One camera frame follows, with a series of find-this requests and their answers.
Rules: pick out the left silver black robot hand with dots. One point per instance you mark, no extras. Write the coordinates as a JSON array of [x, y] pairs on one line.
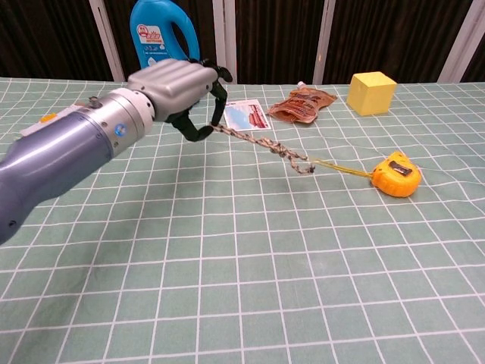
[[174, 87]]

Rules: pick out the yellow tape measure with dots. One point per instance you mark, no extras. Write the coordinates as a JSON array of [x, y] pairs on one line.
[[396, 176]]

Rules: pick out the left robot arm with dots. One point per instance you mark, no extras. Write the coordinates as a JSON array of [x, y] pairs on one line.
[[57, 151]]

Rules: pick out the blue detergent pump bottle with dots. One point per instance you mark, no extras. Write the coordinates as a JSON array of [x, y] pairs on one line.
[[151, 41]]

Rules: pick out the photo postcard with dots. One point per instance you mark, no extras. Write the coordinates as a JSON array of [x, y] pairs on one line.
[[246, 115]]

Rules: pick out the black pleated curtain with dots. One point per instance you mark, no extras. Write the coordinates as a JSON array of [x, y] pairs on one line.
[[280, 38]]

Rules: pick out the brown sauce pouch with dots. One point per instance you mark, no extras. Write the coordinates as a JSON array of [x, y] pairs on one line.
[[303, 104]]

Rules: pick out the cardboard marker board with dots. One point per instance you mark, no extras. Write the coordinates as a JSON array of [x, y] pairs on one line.
[[34, 129]]

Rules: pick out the yellow cube block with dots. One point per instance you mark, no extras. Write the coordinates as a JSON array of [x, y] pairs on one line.
[[369, 95]]

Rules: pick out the green checkered tablecloth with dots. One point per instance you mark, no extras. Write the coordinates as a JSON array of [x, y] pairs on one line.
[[265, 265]]

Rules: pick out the white frame post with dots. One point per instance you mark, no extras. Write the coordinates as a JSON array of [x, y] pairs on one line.
[[108, 41], [224, 38], [458, 41], [324, 41]]

